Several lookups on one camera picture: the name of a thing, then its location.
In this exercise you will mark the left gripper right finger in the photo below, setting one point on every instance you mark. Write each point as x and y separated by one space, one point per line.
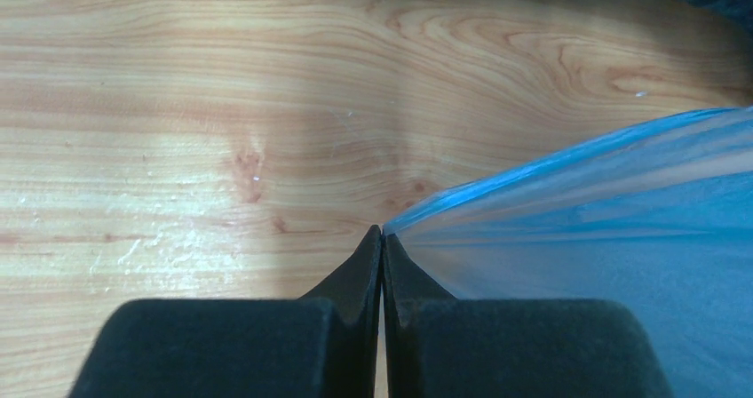
438 345

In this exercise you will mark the blue plastic trash bag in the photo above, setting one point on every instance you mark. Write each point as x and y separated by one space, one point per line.
656 216

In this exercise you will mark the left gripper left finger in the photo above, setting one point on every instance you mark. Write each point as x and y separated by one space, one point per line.
323 344

